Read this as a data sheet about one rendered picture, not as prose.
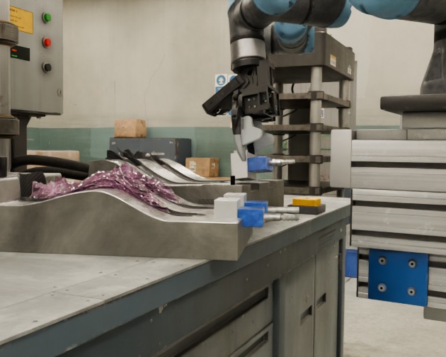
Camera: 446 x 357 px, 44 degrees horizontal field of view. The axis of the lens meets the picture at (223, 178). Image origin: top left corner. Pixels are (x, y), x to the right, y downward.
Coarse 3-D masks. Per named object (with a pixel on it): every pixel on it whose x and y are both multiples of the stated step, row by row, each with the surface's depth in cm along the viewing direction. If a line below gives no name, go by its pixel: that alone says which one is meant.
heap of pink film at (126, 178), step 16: (96, 176) 93; (112, 176) 90; (128, 176) 100; (144, 176) 101; (32, 192) 94; (48, 192) 91; (64, 192) 89; (128, 192) 88; (144, 192) 90; (160, 192) 100; (160, 208) 89
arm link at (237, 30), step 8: (232, 0) 119; (240, 0) 118; (232, 8) 119; (232, 16) 118; (240, 16) 115; (232, 24) 118; (240, 24) 117; (232, 32) 118; (240, 32) 117; (248, 32) 116; (256, 32) 117; (232, 40) 118; (264, 40) 119
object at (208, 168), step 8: (192, 160) 812; (200, 160) 805; (208, 160) 800; (216, 160) 818; (192, 168) 813; (200, 168) 806; (208, 168) 800; (216, 168) 819; (208, 176) 800; (216, 176) 821
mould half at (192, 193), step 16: (96, 160) 125; (112, 160) 125; (144, 160) 135; (176, 176) 134; (192, 176) 140; (176, 192) 117; (192, 192) 115; (208, 192) 114; (224, 192) 112; (240, 192) 111; (256, 192) 118; (272, 192) 126
